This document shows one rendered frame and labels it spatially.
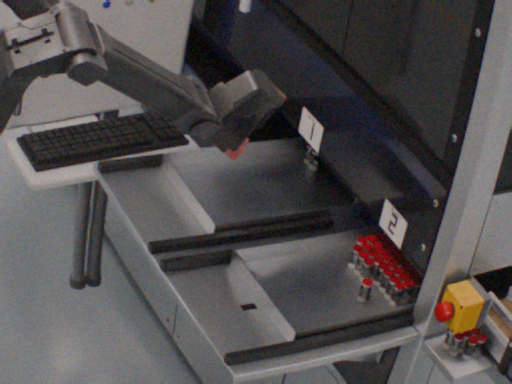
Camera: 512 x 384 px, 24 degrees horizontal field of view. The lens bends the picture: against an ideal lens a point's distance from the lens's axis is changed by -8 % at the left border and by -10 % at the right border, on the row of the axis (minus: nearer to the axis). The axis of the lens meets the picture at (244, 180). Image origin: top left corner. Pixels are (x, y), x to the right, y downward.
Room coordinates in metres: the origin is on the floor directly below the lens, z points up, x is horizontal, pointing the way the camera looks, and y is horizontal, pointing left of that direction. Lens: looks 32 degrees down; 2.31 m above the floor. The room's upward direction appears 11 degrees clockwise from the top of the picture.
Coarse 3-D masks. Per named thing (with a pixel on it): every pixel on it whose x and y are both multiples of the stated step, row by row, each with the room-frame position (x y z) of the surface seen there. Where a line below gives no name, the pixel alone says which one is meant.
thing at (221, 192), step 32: (192, 160) 2.29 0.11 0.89; (224, 160) 2.33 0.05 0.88; (256, 160) 2.35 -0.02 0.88; (288, 160) 2.38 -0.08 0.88; (192, 192) 2.13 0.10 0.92; (224, 192) 2.21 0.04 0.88; (256, 192) 2.23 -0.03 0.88; (288, 192) 2.25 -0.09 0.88; (320, 192) 2.28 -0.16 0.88; (224, 224) 2.05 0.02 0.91; (256, 224) 2.09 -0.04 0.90
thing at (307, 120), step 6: (306, 114) 2.31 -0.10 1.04; (300, 120) 2.32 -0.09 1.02; (306, 120) 2.30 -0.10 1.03; (312, 120) 2.28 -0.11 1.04; (300, 126) 2.32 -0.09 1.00; (306, 126) 2.30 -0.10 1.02; (312, 126) 2.28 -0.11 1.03; (318, 126) 2.26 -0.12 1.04; (300, 132) 2.32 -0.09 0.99; (306, 132) 2.30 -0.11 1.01; (318, 132) 2.26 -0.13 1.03; (306, 138) 2.29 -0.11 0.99; (312, 138) 2.27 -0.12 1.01; (318, 138) 2.26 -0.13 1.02; (312, 144) 2.27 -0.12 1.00; (318, 144) 2.25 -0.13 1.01; (318, 150) 2.25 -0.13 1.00
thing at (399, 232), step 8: (384, 208) 2.03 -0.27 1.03; (392, 208) 2.01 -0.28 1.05; (384, 216) 2.02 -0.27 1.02; (392, 216) 2.00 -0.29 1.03; (400, 216) 1.98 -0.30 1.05; (384, 224) 2.02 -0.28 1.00; (400, 224) 1.98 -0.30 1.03; (400, 232) 1.97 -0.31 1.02; (400, 240) 1.96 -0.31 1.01; (400, 248) 1.96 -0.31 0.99
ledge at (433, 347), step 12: (444, 336) 1.85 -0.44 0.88; (432, 348) 1.80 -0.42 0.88; (432, 360) 1.79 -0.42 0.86; (444, 360) 1.77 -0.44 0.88; (456, 360) 1.77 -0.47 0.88; (468, 360) 1.78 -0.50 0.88; (480, 360) 1.78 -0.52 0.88; (444, 372) 1.75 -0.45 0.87; (456, 372) 1.74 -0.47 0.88; (468, 372) 1.74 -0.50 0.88; (480, 372) 1.75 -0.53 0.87
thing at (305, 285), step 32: (256, 256) 1.99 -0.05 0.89; (288, 256) 2.03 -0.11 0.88; (320, 256) 2.05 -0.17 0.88; (256, 288) 1.88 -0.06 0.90; (288, 288) 1.92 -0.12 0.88; (320, 288) 1.94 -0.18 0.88; (352, 288) 1.96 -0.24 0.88; (288, 320) 1.78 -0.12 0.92; (320, 320) 1.84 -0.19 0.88; (352, 320) 1.81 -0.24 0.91
